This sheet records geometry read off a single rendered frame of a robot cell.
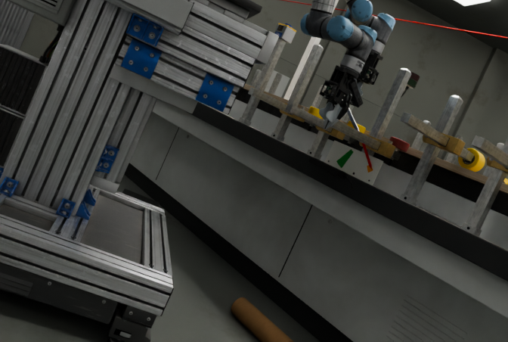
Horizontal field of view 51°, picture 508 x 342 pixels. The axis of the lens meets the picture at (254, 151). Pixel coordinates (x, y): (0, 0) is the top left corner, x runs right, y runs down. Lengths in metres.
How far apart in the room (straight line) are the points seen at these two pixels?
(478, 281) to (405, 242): 0.28
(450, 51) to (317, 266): 7.99
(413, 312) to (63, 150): 1.37
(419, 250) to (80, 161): 1.16
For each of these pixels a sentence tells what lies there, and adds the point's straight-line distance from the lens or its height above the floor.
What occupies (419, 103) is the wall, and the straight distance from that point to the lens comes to 9.83.
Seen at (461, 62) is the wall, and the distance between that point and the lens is 10.20.
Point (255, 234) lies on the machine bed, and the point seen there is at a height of 0.22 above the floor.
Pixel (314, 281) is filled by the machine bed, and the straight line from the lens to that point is 2.42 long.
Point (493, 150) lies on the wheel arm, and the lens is 1.66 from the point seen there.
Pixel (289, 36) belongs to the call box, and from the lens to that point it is 2.66.
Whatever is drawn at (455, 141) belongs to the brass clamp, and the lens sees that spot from 1.93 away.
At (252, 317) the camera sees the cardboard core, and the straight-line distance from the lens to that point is 2.11.
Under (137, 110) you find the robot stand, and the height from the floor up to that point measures 0.61.
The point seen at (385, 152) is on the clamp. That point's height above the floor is 0.83.
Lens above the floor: 0.75
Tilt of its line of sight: 3 degrees down
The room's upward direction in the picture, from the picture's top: 24 degrees clockwise
